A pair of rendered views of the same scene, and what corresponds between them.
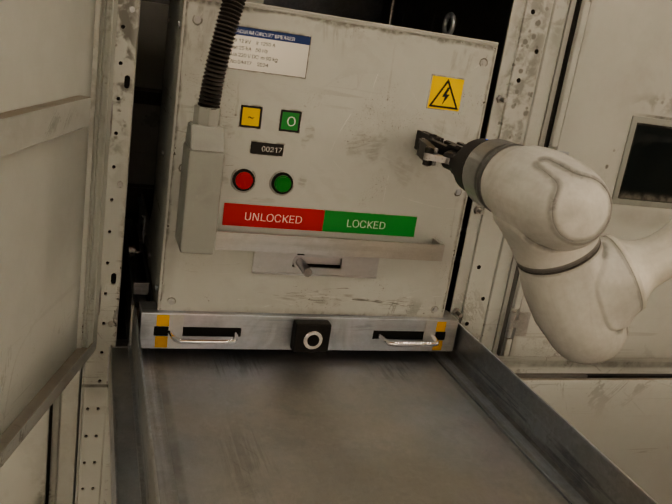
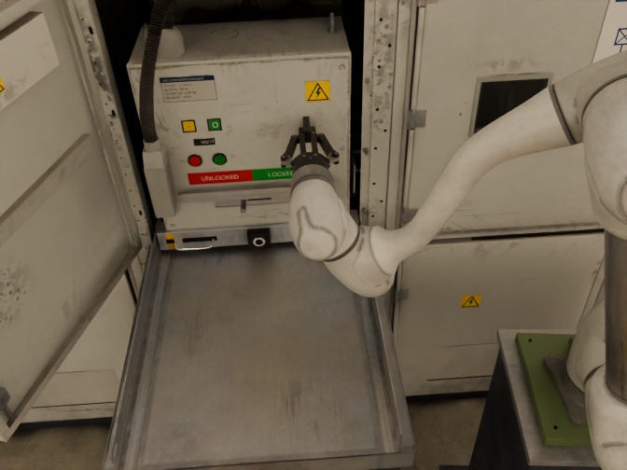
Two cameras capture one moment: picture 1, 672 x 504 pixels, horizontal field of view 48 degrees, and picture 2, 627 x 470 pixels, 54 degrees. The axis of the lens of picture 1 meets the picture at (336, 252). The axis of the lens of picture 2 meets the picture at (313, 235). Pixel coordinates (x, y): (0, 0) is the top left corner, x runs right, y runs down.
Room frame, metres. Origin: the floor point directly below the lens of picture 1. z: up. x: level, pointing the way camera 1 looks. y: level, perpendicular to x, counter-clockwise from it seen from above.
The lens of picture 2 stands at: (-0.02, -0.49, 1.98)
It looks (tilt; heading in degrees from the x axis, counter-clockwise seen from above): 41 degrees down; 17
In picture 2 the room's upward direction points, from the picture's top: 2 degrees counter-clockwise
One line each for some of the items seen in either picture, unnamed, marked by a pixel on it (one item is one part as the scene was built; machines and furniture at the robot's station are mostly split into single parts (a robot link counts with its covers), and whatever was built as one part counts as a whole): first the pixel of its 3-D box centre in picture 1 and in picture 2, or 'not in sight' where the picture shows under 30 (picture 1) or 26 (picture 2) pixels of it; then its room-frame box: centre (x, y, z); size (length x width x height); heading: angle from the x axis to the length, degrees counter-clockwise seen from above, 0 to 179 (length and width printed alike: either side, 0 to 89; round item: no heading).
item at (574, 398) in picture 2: not in sight; (594, 374); (0.97, -0.84, 0.80); 0.22 x 0.18 x 0.06; 21
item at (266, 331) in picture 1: (305, 327); (258, 229); (1.17, 0.03, 0.89); 0.54 x 0.05 x 0.06; 110
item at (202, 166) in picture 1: (199, 186); (160, 178); (1.02, 0.20, 1.14); 0.08 x 0.05 x 0.17; 20
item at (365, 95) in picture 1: (329, 182); (250, 154); (1.15, 0.03, 1.15); 0.48 x 0.01 x 0.48; 110
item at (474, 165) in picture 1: (500, 176); (313, 187); (0.95, -0.19, 1.23); 0.09 x 0.06 x 0.09; 109
